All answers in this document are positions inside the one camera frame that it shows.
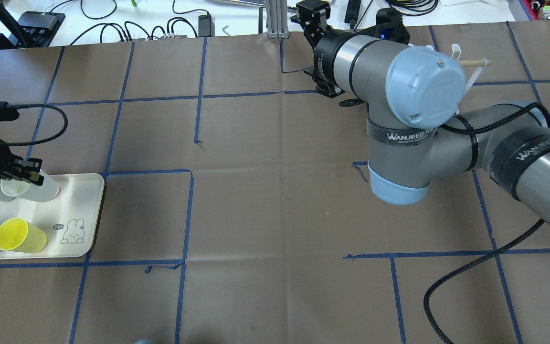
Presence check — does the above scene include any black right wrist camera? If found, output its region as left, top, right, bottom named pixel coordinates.
left=290, top=0, right=331, bottom=29

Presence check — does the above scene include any white wire cup rack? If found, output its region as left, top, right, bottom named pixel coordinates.
left=423, top=44, right=491, bottom=91

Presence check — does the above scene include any black braided cable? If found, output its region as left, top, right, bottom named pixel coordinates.
left=423, top=220, right=548, bottom=344

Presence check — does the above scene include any yellow plastic cup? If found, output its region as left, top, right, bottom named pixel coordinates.
left=0, top=217, right=48, bottom=253

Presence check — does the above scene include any white plastic cup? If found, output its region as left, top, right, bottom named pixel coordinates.
left=0, top=170, right=60, bottom=203

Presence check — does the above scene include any aluminium frame post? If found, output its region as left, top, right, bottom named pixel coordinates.
left=265, top=0, right=289, bottom=39

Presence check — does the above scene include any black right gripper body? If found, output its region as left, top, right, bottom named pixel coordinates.
left=304, top=29, right=347, bottom=98

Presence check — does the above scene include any cream plastic tray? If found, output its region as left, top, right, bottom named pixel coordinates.
left=0, top=173, right=105, bottom=260

